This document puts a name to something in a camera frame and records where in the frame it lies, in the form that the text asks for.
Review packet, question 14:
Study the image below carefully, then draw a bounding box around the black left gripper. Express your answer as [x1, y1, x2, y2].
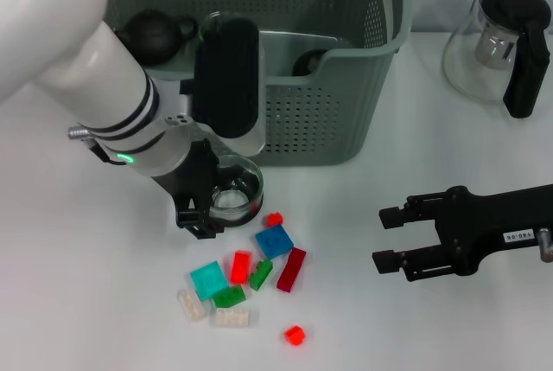
[150, 139, 217, 240]

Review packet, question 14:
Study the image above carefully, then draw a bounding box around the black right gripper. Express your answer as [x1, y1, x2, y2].
[372, 184, 553, 282]

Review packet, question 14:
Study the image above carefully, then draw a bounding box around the grey perforated storage bin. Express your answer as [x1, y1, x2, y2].
[101, 0, 412, 168]

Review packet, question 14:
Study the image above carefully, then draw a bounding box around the teal square toy brick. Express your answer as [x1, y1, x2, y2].
[189, 260, 229, 302]

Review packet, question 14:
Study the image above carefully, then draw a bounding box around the bright red translucent brick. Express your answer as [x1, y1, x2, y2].
[230, 249, 253, 285]

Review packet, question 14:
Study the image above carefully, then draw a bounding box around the green toy brick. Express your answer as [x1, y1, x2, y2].
[213, 285, 248, 308]
[248, 259, 275, 292]

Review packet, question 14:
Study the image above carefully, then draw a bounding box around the blue square toy brick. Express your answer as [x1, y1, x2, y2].
[254, 223, 296, 259]

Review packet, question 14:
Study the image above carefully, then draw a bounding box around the white translucent toy brick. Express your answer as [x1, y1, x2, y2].
[178, 286, 208, 323]
[209, 306, 259, 329]

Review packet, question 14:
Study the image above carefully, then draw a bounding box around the dark red long brick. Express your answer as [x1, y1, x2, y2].
[276, 246, 308, 293]

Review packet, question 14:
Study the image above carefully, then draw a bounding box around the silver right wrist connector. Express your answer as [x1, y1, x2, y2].
[537, 227, 553, 265]

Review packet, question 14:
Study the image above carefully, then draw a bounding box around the black clay teapot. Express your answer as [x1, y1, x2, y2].
[115, 8, 200, 67]

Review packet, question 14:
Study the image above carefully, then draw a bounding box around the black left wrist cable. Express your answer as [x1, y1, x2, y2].
[67, 125, 130, 167]

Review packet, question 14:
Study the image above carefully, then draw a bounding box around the glass pitcher black handle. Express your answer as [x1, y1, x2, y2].
[441, 0, 553, 119]

